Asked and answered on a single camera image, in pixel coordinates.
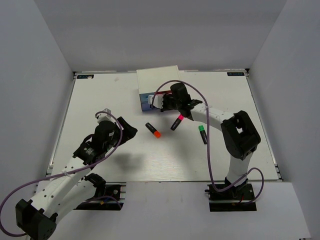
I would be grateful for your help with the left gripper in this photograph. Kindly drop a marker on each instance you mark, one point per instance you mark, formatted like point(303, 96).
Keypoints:
point(129, 132)

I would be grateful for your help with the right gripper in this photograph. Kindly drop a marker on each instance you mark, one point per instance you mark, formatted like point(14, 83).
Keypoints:
point(165, 97)

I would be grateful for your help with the pink drawer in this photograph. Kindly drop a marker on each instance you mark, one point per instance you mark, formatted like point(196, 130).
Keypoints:
point(163, 92)

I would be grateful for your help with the small blue drawer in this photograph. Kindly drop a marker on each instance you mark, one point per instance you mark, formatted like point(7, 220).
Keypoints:
point(144, 97)

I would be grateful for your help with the white drawer organizer box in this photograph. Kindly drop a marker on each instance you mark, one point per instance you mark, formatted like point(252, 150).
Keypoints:
point(150, 79)

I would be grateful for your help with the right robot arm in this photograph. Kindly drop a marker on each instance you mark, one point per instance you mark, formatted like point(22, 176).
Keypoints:
point(240, 135)

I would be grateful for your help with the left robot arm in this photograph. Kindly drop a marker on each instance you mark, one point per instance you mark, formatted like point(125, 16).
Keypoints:
point(39, 216)

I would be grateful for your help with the pink cap highlighter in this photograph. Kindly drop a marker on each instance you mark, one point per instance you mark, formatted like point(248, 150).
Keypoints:
point(177, 122)

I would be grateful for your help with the orange cap highlighter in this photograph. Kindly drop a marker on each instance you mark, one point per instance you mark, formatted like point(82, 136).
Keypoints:
point(153, 130)

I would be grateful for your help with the wide blue drawer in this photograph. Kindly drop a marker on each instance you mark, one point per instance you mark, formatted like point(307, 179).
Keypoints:
point(145, 106)

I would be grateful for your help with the green cap highlighter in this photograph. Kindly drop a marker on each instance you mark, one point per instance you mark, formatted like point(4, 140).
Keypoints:
point(203, 134)

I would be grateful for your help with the right corner label sticker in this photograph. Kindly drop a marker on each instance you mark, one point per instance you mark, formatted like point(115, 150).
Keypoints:
point(235, 74)

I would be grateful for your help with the corner label sticker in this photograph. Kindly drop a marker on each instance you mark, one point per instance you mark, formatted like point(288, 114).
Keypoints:
point(235, 74)
point(85, 76)

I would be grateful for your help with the left corner label sticker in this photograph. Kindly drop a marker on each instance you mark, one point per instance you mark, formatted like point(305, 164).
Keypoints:
point(85, 76)

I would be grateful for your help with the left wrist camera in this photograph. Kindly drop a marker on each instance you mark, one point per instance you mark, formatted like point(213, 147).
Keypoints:
point(104, 115)

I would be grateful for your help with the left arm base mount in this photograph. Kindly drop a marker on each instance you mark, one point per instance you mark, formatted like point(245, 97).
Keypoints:
point(113, 199)

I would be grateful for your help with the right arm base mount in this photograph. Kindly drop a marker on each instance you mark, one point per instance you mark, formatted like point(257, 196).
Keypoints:
point(241, 200)

